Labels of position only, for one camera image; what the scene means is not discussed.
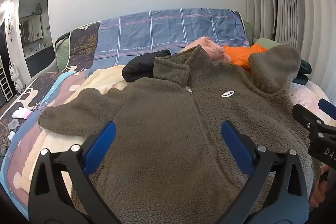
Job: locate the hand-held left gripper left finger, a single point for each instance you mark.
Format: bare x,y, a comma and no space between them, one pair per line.
101,145

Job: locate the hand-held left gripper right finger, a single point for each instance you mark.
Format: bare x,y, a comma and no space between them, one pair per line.
236,145

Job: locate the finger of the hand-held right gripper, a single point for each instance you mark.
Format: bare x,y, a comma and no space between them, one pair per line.
326,106
302,113

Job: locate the olive fleece jacket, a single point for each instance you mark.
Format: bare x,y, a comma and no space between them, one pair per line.
168,121

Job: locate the person's right hand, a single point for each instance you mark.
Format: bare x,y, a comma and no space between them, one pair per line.
318,196

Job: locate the pale pink printed sheet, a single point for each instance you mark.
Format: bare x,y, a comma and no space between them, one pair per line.
307,92

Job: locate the dark teal garment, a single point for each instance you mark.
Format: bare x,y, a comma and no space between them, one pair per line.
304,66

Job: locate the cream fleece blanket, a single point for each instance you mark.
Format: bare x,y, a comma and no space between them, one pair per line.
105,77

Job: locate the green cushion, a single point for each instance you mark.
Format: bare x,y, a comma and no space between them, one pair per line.
267,43

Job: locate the white socks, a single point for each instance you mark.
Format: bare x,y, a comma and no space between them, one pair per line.
22,112

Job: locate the orange garment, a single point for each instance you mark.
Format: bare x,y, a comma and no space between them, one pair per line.
239,56

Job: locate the black garment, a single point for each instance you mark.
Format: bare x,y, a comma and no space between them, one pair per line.
139,67

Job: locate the grey small cloth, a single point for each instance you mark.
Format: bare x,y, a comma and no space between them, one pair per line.
13,125

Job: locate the white pleated curtain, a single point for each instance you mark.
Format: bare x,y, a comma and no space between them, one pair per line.
302,16

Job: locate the green padded headboard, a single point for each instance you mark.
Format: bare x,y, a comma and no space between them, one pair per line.
61,56

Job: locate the pink garment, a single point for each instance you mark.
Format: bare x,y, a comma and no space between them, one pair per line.
210,47

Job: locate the dark vanity cabinet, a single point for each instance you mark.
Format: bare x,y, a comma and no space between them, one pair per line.
39,61

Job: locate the dark patterned quilt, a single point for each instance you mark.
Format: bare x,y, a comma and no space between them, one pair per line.
81,40

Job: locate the white bear figurine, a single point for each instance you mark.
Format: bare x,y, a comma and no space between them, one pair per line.
15,77

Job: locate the white ladder rack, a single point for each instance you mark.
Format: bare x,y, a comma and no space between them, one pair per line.
5,82

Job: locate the blue plaid pillow cover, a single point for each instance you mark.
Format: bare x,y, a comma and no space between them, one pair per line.
157,29

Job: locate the wall mirror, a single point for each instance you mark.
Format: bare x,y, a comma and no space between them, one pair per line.
31,28

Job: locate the bear wall decoration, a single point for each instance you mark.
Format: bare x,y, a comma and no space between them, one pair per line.
8,27

